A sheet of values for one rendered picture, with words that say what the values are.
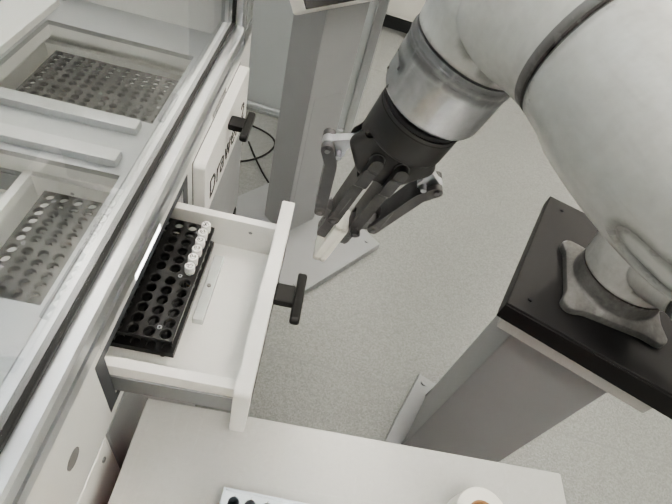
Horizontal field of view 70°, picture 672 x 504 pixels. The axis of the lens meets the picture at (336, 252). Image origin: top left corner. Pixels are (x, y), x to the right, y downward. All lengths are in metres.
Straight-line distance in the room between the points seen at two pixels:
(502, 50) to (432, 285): 1.63
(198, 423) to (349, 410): 0.92
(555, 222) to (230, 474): 0.78
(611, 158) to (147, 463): 0.58
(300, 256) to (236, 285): 1.10
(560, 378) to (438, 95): 0.78
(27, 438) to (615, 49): 0.45
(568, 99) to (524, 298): 0.63
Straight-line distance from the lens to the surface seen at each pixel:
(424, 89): 0.36
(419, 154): 0.40
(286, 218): 0.65
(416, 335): 1.75
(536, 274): 0.94
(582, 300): 0.92
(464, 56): 0.34
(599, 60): 0.27
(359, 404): 1.56
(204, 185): 0.73
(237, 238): 0.71
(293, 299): 0.59
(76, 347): 0.47
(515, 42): 0.30
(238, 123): 0.82
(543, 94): 0.29
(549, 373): 1.04
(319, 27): 1.35
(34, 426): 0.45
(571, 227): 1.10
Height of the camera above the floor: 1.39
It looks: 48 degrees down
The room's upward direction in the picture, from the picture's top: 19 degrees clockwise
